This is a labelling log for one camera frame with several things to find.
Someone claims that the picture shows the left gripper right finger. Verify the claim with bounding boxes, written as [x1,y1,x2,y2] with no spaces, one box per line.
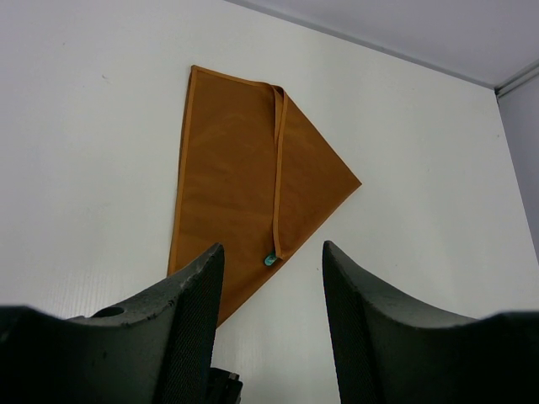
[323,242,538,403]

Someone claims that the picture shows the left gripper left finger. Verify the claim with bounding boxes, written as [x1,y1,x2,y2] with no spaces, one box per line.
[1,244,225,403]

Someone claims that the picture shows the green-handled steel knife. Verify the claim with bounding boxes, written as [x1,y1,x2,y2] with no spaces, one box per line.
[264,252,278,267]

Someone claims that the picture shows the orange-brown cloth napkin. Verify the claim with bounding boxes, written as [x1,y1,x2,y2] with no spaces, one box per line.
[168,66,360,322]

